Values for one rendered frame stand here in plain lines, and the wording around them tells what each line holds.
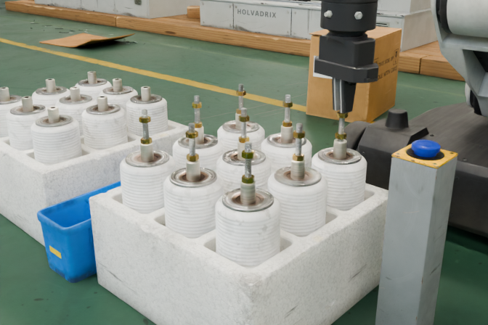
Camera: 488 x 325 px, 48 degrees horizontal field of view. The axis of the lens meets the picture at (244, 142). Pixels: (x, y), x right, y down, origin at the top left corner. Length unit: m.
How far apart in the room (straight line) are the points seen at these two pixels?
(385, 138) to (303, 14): 2.02
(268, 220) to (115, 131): 0.56
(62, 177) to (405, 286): 0.68
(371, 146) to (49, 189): 0.69
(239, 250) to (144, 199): 0.23
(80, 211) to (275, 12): 2.35
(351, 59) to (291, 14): 2.38
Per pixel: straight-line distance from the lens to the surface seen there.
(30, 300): 1.09
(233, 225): 0.77
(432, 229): 0.85
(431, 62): 2.78
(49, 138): 1.18
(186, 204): 0.85
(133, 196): 0.95
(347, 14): 0.87
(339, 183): 0.94
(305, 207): 0.85
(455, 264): 1.20
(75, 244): 1.07
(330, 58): 0.91
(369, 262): 1.02
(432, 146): 0.83
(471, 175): 1.17
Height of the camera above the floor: 0.60
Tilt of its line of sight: 20 degrees down
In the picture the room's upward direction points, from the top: straight up
